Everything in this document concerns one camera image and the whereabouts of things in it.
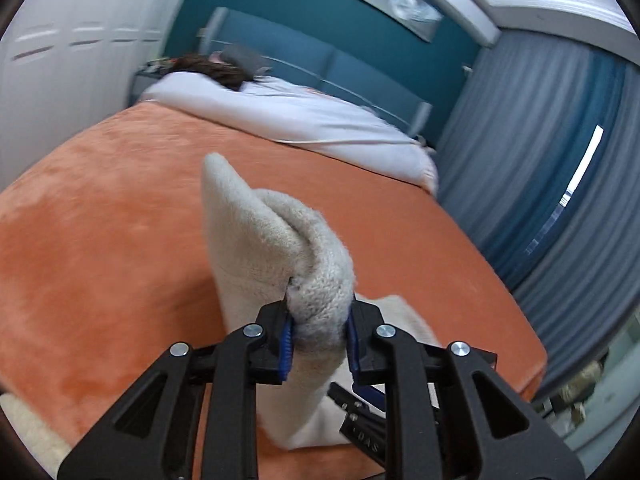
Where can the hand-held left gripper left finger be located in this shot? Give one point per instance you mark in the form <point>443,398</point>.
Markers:
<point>286,350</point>

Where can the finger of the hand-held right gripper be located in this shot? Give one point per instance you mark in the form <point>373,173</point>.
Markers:
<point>367,394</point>

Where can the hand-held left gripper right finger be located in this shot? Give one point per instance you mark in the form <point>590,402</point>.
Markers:
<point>352,350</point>

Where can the grey sweater with black hearts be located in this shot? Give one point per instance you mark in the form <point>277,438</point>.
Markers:
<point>250,240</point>

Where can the orange plush blanket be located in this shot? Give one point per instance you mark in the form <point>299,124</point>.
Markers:
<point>100,260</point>

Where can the white duvet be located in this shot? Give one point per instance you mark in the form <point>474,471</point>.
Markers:
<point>300,120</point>

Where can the blue-grey curtain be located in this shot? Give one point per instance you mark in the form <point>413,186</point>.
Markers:
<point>500,160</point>

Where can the cream fluffy rug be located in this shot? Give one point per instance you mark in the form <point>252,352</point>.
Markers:
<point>30,435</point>

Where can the brown fuzzy cloth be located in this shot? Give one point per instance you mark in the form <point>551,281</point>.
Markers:
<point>210,72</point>

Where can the blue padded headboard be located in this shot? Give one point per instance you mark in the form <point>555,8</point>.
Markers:
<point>300,55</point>

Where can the dark grey cloth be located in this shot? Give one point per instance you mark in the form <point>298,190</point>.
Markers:
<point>242,57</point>

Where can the dark nightstand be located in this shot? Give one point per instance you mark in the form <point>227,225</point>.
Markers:
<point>147,77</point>

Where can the white wardrobe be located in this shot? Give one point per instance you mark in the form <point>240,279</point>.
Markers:
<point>75,85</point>

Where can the white air conditioner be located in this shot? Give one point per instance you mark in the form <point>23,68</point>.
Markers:
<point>465,10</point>

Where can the framed wall picture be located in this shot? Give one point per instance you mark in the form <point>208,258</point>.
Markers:
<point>400,7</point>

